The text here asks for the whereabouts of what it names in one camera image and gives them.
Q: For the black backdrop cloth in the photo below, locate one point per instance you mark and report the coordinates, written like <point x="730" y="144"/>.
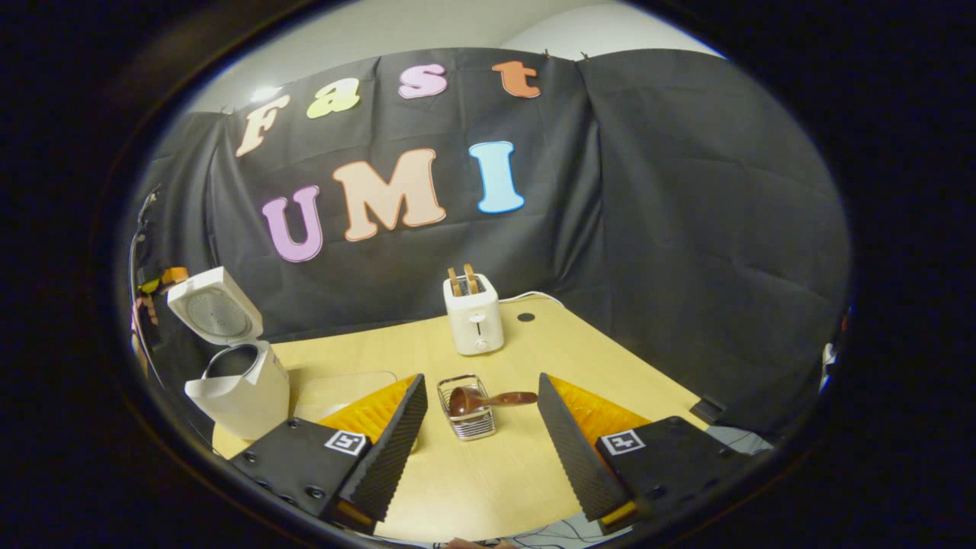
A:
<point x="648" y="229"/>

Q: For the clear plastic container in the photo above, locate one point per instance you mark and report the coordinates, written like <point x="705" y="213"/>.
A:
<point x="335" y="389"/>

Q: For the white rice cooker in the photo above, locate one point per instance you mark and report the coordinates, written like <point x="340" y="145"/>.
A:
<point x="252" y="396"/>

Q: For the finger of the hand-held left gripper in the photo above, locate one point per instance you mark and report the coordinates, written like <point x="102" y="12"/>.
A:
<point x="175" y="275"/>

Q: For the brown wooden spoon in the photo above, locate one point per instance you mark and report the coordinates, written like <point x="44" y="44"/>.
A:
<point x="469" y="400"/>

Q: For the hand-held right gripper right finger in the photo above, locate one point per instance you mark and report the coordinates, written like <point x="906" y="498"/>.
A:
<point x="576" y="457"/>

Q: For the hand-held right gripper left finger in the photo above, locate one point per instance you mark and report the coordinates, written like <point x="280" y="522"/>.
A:
<point x="389" y="465"/>

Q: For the white toaster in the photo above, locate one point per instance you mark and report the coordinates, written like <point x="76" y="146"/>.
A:
<point x="474" y="324"/>

